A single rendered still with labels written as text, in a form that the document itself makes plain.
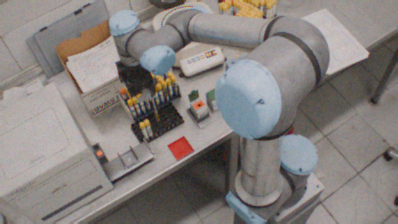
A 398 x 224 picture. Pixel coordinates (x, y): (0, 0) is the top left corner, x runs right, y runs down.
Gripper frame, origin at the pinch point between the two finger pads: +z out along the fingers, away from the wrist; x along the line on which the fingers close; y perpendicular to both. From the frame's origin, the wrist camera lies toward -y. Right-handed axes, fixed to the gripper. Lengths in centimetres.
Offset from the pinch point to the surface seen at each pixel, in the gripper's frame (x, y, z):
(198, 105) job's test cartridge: 5.4, -13.5, 10.8
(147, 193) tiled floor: -17, 13, 105
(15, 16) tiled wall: -51, 27, -13
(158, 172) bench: 16.0, 9.6, 17.9
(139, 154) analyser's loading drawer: 8.4, 12.1, 13.9
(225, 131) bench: 15.5, -17.5, 17.9
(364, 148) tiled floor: 34, -108, 105
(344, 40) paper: 10, -82, 16
